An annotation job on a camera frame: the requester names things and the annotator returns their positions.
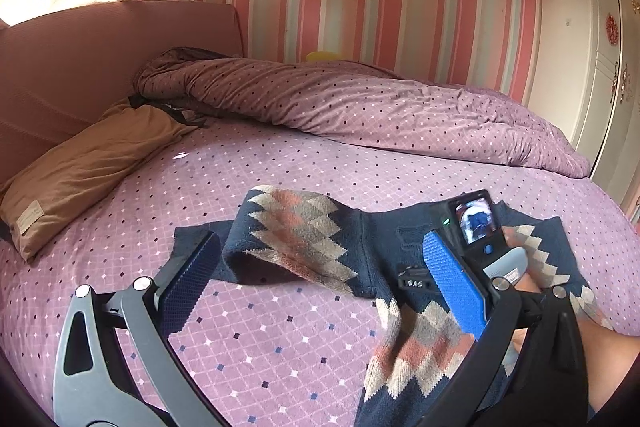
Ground navy argyle knit sweater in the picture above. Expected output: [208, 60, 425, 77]
[171, 184, 614, 427]

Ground person's right forearm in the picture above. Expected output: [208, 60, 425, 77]
[578, 317, 639, 412]

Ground person's right hand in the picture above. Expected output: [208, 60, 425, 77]
[499, 225, 547, 353]

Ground purple dotted bed sheet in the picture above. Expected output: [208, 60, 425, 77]
[1, 120, 639, 426]

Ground purple dotted duvet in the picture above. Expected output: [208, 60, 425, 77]
[132, 48, 590, 179]

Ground brown pillow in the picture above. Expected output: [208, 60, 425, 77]
[1, 98, 195, 261]

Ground white wardrobe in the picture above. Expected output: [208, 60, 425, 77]
[527, 0, 639, 208]

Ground yellow object behind duvet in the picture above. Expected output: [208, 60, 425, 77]
[305, 51, 341, 63]

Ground pink upholstered headboard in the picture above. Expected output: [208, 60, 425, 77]
[1, 0, 244, 181]

